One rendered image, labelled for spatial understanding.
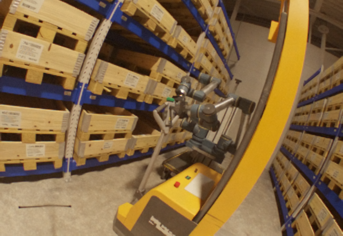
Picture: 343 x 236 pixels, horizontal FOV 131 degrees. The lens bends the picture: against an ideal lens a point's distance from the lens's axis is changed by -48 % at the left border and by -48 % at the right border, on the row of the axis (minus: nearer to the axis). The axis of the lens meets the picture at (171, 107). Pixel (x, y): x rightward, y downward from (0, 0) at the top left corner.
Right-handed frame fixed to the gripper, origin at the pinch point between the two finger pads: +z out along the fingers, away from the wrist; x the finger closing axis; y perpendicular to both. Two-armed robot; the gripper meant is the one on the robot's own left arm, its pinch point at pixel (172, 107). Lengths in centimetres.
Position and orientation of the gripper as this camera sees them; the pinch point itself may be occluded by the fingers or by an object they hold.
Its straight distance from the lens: 130.6
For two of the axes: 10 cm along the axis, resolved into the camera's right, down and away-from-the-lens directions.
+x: 1.4, -9.9, 0.2
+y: 5.0, 0.9, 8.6
